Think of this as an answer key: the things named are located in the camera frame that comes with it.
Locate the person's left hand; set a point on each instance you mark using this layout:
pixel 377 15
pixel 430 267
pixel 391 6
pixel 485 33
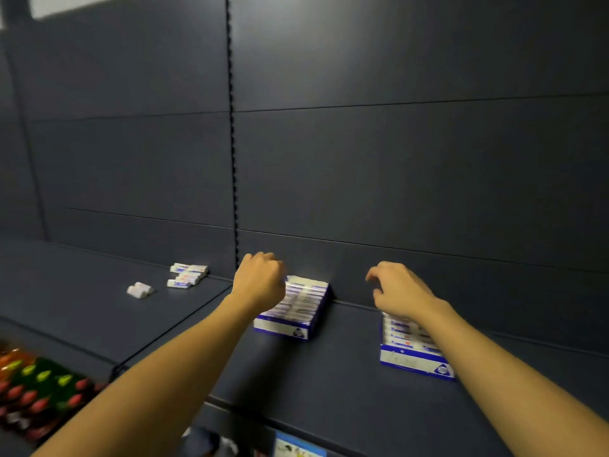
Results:
pixel 257 280

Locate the person's right hand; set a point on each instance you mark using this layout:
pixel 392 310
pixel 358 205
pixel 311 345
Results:
pixel 402 290

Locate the person's left fingers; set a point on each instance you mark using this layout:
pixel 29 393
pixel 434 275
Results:
pixel 264 258

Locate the person's right thumb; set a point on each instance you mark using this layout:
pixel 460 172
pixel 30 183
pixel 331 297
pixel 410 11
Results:
pixel 379 296

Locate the person's left forearm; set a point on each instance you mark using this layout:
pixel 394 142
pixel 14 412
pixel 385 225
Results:
pixel 157 390

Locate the person's right forearm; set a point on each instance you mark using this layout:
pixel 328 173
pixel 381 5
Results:
pixel 504 375

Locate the rows of blue-banded erasers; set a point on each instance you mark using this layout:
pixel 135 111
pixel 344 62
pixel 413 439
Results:
pixel 404 335
pixel 299 299

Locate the blue white eraser display box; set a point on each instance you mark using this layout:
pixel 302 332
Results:
pixel 409 362
pixel 285 329

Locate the pile of wrapped white erasers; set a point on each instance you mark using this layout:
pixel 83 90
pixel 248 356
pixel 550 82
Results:
pixel 188 275

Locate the dark grey shelf board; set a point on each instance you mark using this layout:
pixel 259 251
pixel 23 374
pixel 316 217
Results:
pixel 85 299
pixel 342 375

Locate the slotted shelf upright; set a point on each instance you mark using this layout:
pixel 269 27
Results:
pixel 232 137

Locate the light blue packet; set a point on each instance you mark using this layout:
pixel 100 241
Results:
pixel 296 447

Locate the dark blue white item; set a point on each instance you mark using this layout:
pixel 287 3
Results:
pixel 204 443

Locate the group of colourful packaged items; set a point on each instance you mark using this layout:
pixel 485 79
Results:
pixel 38 390

